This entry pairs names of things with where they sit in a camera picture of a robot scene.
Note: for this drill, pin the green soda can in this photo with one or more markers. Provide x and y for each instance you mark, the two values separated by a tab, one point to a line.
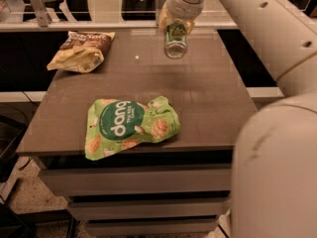
175	44

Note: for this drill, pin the black office chair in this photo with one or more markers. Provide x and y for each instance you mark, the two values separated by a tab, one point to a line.
140	10

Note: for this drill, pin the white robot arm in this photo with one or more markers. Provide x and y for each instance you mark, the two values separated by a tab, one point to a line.
274	169

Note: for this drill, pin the yellow brown chips bag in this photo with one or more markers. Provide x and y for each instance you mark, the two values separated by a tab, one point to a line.
82	52

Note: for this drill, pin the glass partition railing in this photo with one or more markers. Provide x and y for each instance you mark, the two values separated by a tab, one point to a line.
107	15

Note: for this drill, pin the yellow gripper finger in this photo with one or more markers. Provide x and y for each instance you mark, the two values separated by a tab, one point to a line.
166	18
188	25

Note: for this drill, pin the grey drawer cabinet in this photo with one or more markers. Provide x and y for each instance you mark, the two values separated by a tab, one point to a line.
143	145

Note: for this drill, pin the green dang chips bag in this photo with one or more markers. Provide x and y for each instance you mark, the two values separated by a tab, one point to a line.
115	125

